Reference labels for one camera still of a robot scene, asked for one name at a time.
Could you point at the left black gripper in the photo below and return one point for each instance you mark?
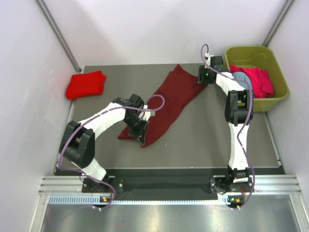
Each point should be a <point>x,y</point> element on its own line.
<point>140,134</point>

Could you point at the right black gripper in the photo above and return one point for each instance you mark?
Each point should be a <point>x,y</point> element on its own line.
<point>202,69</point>

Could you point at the dark red t-shirt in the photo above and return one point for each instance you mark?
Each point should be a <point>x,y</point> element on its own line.
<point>178,89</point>

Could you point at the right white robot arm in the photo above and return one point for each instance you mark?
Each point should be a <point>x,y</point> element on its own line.
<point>238,114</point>

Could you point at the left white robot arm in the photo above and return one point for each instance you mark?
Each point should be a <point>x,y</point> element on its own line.
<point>79,138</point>

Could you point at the light blue garment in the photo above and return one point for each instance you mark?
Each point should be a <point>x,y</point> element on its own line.
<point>242,79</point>

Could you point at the pink garment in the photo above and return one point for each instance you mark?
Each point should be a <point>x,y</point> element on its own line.
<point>261,83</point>

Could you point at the olive green plastic bin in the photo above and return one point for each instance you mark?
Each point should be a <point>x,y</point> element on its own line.
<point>262,58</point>

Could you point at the folded bright red t-shirt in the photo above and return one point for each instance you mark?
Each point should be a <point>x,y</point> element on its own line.
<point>85,85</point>

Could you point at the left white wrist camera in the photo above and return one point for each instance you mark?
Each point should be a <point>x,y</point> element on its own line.
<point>147,113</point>

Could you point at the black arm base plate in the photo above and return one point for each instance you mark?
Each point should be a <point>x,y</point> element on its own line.
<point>205,184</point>

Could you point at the grey slotted cable duct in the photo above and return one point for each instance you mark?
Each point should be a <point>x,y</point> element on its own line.
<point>101,200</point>

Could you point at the aluminium front rail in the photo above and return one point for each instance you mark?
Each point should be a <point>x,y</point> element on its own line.
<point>260,184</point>

